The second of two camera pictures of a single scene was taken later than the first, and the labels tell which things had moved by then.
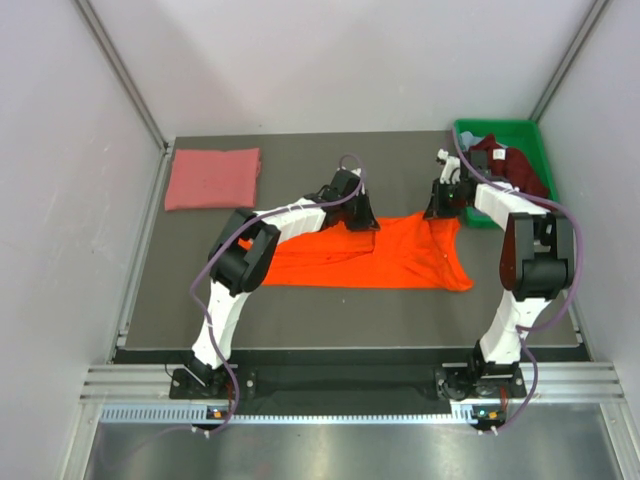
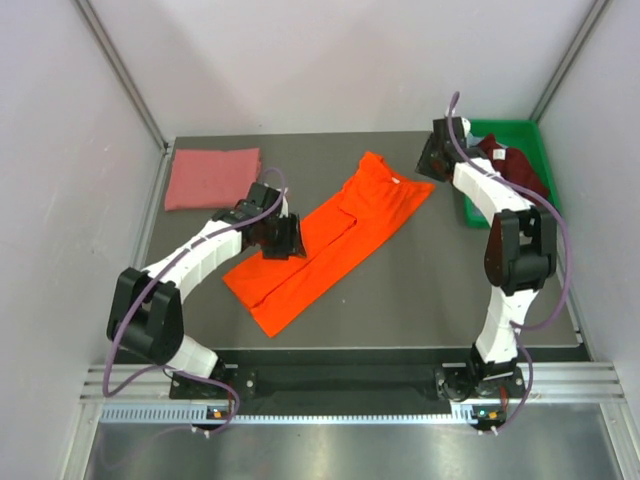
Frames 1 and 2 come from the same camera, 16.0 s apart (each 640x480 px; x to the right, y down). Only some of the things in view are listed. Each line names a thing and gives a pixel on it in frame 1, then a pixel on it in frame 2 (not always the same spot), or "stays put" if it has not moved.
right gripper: [436, 207] → [423, 166]
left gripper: [367, 220] → [291, 242]
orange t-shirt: [414, 252] → [340, 235]
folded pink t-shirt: [211, 178] stays put
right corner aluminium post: [583, 35] stays put
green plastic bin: [526, 135] stays put
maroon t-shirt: [510, 166] stays put
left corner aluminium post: [90, 14] stays put
